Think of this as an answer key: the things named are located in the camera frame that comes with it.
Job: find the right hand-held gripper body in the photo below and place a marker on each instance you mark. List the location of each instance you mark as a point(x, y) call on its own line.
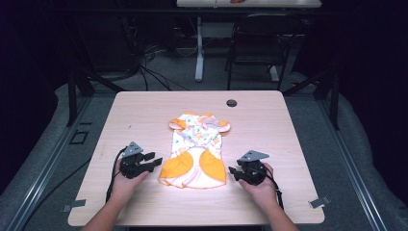
point(252, 171)

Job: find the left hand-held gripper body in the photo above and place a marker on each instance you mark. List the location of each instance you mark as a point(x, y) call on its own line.
point(131, 167)

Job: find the orange and white baby garment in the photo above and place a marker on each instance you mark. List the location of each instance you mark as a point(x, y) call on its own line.
point(196, 150)

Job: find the person's left hand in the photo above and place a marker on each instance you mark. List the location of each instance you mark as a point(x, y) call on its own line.
point(125, 187)

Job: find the person's right hand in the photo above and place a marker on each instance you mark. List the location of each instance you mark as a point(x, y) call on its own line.
point(261, 191)

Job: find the grey tape strip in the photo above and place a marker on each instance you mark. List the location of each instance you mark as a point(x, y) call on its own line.
point(76, 204)
point(319, 202)

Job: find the black folding chair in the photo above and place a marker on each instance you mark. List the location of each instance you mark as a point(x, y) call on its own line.
point(260, 48)

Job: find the white background table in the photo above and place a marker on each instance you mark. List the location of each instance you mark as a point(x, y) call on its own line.
point(205, 32)

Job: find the orange thing on background table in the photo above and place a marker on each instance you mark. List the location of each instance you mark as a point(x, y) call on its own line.
point(237, 1)

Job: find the black metal frame stand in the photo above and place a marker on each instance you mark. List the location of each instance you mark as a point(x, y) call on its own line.
point(330, 93)
point(75, 93)

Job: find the aluminium floor rail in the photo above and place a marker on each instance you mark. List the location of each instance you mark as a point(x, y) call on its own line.
point(351, 166)
point(38, 179)

